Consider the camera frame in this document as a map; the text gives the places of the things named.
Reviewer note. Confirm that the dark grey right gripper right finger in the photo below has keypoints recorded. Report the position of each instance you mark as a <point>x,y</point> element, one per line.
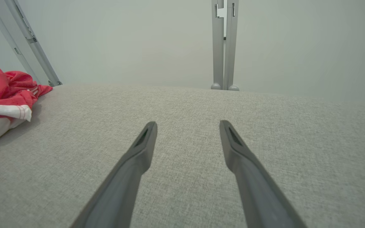
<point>255,186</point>

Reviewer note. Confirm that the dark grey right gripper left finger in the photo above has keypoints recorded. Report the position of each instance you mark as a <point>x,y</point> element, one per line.
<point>122,183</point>

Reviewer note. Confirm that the grey wheeled metal stand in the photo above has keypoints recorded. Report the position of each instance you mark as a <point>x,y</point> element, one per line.
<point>32,41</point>

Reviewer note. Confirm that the red white basketball jersey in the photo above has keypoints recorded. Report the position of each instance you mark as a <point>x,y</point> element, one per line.
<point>2,91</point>

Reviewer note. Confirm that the grey double partition post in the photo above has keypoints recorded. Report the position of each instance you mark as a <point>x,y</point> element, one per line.
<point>218,47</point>

